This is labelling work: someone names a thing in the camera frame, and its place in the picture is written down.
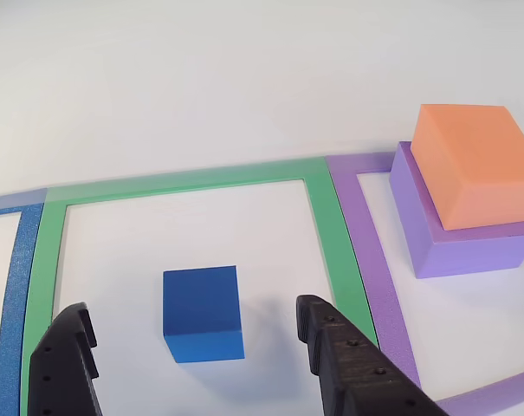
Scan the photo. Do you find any orange foam block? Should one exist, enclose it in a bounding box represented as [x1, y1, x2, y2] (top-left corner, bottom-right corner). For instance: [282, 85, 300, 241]
[410, 103, 524, 231]

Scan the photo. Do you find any purple foam block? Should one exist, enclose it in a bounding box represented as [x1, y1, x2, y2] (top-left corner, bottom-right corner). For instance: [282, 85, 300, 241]
[389, 140, 524, 280]

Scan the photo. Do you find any blue square frame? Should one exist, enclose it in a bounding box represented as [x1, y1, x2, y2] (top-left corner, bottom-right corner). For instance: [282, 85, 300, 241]
[0, 188, 49, 416]

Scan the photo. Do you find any small blue cube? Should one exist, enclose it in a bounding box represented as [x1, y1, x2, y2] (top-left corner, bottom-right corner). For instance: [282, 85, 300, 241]
[162, 265, 246, 364]

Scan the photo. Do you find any purple square frame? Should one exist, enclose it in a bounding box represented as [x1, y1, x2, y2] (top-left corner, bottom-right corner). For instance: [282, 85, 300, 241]
[325, 145, 524, 416]

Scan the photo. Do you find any green square frame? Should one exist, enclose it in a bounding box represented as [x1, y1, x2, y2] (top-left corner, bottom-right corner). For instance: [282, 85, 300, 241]
[21, 158, 380, 416]

